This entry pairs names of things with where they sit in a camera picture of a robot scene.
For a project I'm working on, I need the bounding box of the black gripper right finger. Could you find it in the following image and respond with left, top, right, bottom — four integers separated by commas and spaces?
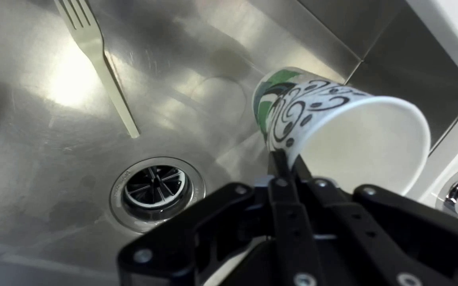
293, 159, 458, 286

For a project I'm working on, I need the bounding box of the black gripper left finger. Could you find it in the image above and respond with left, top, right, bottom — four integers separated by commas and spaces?
117, 151, 319, 286

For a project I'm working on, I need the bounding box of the green patterned paper coffee cup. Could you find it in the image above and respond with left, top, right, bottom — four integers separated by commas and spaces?
253, 67, 431, 194

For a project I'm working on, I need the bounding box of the sink drain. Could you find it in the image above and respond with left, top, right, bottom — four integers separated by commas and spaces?
109, 156, 206, 232

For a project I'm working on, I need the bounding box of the stainless steel sink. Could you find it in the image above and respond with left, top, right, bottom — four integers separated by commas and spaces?
0, 0, 458, 286

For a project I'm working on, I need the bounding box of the silver fork in sink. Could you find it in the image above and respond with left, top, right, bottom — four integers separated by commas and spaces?
55, 0, 140, 138

